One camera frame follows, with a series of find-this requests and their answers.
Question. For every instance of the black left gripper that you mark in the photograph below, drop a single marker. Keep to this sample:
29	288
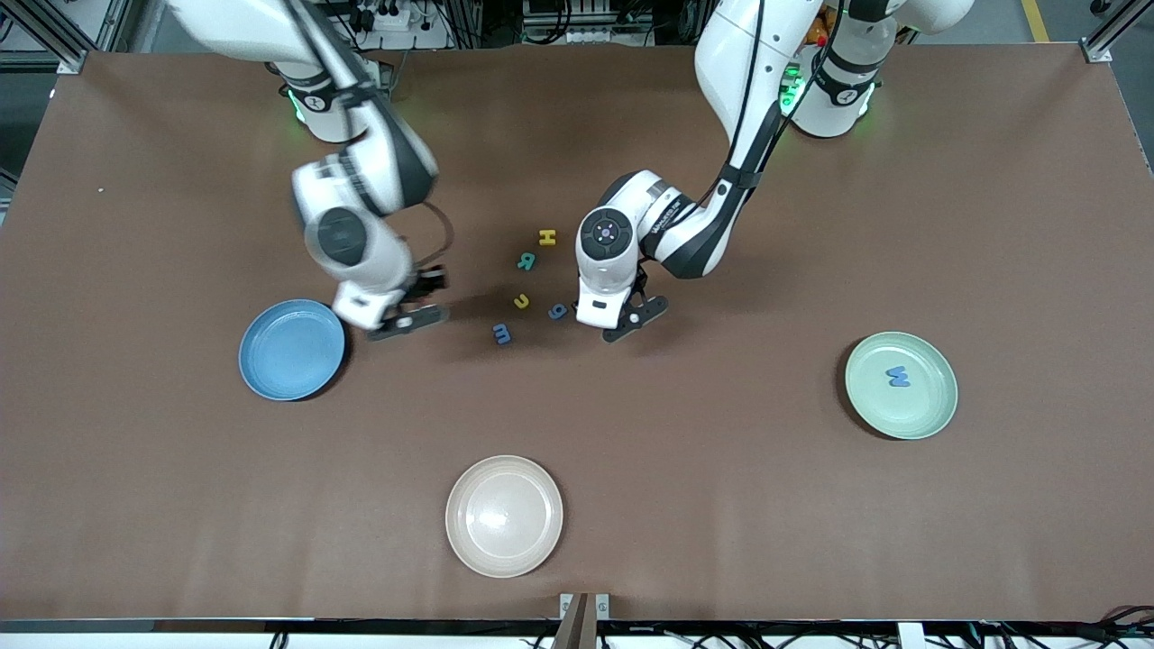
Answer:
640	280

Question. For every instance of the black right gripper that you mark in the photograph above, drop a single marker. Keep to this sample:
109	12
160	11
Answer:
427	280

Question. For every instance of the blue foam letter g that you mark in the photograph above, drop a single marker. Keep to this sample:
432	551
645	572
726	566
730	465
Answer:
554	315

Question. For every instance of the blue foam letter m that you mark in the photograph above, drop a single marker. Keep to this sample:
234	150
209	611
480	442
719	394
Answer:
501	333

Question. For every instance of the teal foam letter R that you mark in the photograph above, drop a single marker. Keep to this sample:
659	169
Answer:
527	259

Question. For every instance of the blue foam letter N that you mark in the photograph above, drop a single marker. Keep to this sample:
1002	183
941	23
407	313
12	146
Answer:
898	377

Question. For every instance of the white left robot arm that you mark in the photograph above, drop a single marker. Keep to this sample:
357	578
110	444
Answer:
721	54

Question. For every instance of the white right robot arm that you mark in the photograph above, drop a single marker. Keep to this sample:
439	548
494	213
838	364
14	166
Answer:
361	252

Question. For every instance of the blue round plate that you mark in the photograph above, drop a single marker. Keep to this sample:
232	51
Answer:
293	350

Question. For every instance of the brown table cover mat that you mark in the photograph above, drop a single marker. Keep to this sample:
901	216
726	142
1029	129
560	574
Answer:
721	505

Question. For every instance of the beige round plate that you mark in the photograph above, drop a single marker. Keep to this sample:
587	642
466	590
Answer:
504	516

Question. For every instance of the white power strip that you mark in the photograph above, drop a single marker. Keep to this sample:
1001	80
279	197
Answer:
379	13

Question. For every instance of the white equipment box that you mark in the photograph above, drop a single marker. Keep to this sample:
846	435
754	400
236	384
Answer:
586	18

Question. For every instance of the orange snack bags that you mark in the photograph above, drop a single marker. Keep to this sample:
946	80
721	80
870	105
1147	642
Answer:
816	31

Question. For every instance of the pale green round plate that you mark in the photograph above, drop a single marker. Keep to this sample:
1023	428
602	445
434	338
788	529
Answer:
929	410

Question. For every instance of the small metal pole bracket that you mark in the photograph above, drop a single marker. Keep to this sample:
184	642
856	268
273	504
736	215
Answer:
601	606
566	606

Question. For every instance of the dark camera pole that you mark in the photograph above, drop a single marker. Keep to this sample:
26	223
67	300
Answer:
577	631

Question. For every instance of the metal corner bracket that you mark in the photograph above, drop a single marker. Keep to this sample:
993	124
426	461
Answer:
70	61
1098	51

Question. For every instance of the white rail bracket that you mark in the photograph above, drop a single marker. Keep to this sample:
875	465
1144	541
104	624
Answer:
911	635

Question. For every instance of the aluminium frame profile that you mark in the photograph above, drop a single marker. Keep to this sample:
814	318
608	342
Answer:
1127	20
36	27

